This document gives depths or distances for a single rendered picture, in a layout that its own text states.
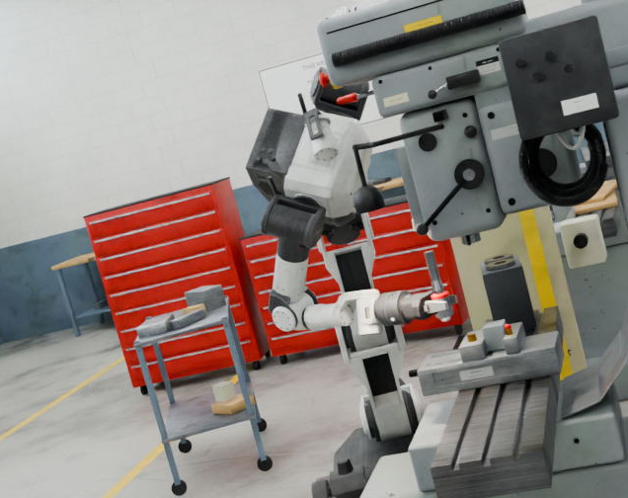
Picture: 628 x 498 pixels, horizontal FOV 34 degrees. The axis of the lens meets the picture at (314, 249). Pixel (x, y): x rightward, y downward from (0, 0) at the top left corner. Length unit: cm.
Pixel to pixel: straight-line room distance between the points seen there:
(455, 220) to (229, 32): 985
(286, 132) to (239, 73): 927
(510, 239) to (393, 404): 124
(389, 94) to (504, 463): 89
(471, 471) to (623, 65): 95
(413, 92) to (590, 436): 90
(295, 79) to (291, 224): 924
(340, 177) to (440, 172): 43
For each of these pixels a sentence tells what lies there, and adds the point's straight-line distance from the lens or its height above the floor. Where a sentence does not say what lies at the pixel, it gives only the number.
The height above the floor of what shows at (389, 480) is 73.
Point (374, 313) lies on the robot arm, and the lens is 275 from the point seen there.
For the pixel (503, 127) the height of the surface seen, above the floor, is 154.
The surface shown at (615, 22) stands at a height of 170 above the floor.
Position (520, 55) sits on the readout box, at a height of 168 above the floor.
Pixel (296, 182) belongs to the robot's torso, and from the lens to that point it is 282.
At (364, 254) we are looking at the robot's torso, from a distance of 315.
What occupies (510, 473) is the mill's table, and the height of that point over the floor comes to 89.
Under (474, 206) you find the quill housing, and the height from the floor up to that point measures 138.
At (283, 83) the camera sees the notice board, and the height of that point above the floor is 223.
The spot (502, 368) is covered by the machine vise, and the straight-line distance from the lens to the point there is 260.
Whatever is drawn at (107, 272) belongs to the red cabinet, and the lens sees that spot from 799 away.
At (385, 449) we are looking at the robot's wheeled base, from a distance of 349.
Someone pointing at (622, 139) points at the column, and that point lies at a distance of 230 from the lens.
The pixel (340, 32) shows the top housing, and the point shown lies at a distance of 246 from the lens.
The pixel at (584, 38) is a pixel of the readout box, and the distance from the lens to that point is 216.
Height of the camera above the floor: 165
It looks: 6 degrees down
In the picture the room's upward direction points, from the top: 15 degrees counter-clockwise
